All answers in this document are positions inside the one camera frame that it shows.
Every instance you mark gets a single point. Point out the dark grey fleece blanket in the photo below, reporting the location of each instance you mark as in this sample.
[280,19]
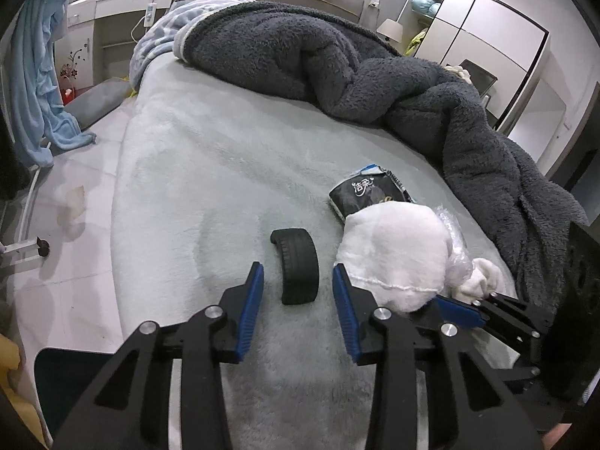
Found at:
[281,51]

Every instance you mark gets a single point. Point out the light blue cushion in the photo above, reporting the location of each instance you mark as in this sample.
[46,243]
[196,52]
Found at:
[424,7]

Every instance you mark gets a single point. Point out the white sock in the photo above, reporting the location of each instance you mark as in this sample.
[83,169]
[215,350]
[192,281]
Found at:
[485,274]

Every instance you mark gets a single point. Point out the white cloth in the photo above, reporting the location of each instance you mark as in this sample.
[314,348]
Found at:
[398,253]

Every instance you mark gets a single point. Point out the white wardrobe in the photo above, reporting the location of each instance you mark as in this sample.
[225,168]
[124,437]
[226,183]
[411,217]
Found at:
[492,33]

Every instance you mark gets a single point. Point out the yellow plastic box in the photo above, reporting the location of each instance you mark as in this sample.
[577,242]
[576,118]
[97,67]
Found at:
[14,408]

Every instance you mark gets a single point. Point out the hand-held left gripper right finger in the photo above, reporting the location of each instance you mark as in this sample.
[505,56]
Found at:
[344,309]

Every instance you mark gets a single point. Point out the yellow green cloth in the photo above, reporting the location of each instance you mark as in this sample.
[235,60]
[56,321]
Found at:
[416,42]

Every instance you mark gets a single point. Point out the bed with pale green sheet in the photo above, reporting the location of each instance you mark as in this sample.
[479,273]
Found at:
[211,173]

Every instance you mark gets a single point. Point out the white clothes rack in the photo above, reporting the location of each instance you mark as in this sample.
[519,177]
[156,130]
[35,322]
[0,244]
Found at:
[18,248]

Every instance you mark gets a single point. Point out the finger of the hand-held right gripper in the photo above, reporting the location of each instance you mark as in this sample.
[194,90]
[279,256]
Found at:
[520,309]
[461,311]

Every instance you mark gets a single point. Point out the black hanging garment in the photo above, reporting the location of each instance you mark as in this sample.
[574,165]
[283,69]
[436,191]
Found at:
[9,168]

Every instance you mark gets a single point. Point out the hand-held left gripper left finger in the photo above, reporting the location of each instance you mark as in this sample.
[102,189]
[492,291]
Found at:
[251,309]

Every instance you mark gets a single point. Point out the white bedside lamp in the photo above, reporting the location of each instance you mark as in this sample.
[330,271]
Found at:
[390,30]

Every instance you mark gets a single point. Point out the grey floor mat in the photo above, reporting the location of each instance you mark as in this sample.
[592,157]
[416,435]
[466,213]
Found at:
[93,101]

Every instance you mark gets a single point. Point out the light blue hanging towel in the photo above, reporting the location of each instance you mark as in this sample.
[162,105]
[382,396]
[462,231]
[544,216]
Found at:
[37,79]

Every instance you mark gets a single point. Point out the small red box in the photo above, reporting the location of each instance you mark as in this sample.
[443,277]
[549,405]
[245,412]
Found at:
[68,95]

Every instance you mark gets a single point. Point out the white dressing table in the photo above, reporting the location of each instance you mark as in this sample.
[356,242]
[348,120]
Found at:
[117,14]

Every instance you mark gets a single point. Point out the white plush toy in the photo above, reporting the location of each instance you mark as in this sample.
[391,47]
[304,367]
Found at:
[457,74]

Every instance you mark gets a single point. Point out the light blue blanket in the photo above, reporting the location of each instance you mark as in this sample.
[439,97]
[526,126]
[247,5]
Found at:
[159,42]

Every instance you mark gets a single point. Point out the black tissue packet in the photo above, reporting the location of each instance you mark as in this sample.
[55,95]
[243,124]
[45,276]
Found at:
[361,194]

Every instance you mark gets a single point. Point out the clear plastic bag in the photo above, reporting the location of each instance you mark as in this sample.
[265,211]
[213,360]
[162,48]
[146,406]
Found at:
[454,253]

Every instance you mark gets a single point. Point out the dark teal bin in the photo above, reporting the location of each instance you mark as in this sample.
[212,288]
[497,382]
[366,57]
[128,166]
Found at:
[70,375]

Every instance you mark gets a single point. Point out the black curved tire piece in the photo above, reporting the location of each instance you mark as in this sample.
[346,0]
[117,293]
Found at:
[300,267]

